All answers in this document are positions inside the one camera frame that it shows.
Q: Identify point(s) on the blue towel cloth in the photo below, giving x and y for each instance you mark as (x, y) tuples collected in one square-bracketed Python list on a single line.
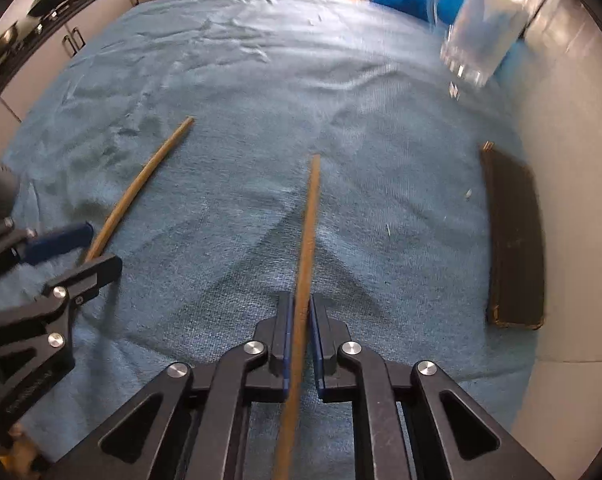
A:
[(381, 210)]

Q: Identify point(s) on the clear glass mug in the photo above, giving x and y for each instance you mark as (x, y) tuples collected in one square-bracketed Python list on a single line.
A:
[(481, 35)]

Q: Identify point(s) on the long wooden chopstick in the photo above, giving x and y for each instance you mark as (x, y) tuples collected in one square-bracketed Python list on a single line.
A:
[(308, 230)]

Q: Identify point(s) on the dark flat case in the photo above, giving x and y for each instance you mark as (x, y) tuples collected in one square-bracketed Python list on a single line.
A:
[(513, 240)]

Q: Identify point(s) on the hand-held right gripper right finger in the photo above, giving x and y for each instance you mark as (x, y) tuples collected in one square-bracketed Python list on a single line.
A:
[(317, 355)]

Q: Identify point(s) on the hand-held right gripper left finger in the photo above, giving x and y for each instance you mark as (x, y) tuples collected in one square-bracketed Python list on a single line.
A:
[(286, 345)]

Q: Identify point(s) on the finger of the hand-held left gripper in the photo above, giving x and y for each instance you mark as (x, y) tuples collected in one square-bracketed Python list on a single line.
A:
[(88, 275), (61, 242)]

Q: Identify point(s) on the curved wooden chopstick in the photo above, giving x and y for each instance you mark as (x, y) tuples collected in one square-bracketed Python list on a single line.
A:
[(142, 180)]

